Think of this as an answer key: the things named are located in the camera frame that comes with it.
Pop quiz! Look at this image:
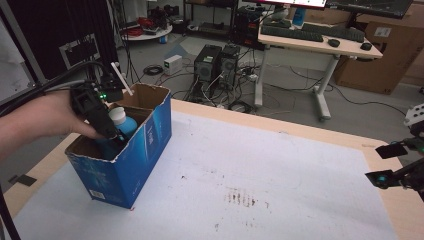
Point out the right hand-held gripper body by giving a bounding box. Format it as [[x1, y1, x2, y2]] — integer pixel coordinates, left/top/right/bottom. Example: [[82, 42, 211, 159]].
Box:
[[393, 103, 424, 202]]

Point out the blue bottle on desk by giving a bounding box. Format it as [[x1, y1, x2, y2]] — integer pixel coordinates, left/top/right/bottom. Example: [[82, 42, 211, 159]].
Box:
[[291, 7, 307, 28]]

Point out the blue bottle with white cap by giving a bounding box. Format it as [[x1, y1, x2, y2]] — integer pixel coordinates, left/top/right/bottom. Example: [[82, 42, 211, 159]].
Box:
[[94, 106, 139, 161]]

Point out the person's left hand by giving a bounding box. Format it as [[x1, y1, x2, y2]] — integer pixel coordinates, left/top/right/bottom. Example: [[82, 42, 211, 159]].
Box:
[[32, 89, 105, 141]]

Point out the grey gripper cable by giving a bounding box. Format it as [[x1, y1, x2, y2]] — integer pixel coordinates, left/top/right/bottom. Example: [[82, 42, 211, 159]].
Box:
[[31, 79, 91, 96]]

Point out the large brown cardboard box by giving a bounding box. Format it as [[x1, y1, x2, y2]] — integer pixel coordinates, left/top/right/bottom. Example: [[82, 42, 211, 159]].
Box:
[[333, 3, 424, 96]]

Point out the red cable bundle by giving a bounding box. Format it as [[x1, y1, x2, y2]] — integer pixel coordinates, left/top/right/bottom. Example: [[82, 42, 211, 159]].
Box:
[[123, 17, 155, 38]]

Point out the black device with red lights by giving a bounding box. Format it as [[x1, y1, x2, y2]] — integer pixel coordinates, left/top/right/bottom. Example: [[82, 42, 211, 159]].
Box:
[[231, 6, 268, 52]]

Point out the blue cardboard box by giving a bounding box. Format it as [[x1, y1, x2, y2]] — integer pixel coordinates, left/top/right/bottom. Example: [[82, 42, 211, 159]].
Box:
[[64, 82, 173, 210]]

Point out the white power box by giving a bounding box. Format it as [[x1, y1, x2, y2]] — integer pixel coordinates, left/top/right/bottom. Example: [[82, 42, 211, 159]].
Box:
[[163, 54, 184, 76]]

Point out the black tape patch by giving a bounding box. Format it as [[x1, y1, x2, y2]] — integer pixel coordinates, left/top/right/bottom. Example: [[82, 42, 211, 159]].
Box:
[[8, 173, 38, 188]]

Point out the coiled black cable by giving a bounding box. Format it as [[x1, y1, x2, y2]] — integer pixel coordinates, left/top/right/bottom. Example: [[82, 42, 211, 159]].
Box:
[[143, 64, 165, 76]]

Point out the computer monitor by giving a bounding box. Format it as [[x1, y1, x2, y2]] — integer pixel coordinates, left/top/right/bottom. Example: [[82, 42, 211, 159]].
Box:
[[324, 0, 415, 29], [243, 0, 329, 9]]

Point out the black keyboard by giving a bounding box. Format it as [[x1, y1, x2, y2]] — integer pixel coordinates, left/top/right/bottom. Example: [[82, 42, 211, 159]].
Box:
[[260, 25, 325, 43], [301, 22, 366, 44]]

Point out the wooden desk with white legs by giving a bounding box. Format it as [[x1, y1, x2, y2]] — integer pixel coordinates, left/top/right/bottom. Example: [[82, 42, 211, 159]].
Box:
[[253, 25, 384, 122]]

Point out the grey metal stand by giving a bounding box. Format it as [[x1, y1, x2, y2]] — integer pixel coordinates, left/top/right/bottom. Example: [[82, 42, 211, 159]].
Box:
[[0, 4, 48, 86]]

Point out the round white table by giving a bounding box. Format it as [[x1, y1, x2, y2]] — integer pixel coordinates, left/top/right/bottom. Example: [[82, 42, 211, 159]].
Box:
[[121, 23, 174, 42]]

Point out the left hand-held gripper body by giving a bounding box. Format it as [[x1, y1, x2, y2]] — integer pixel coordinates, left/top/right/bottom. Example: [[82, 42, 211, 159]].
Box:
[[69, 61, 134, 138]]

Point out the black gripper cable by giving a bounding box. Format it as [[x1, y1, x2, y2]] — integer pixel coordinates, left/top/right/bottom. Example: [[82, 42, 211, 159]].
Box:
[[0, 60, 113, 118]]

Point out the black computer tower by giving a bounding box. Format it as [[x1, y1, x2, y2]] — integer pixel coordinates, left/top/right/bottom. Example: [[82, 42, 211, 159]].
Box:
[[193, 44, 223, 84], [218, 44, 242, 88]]

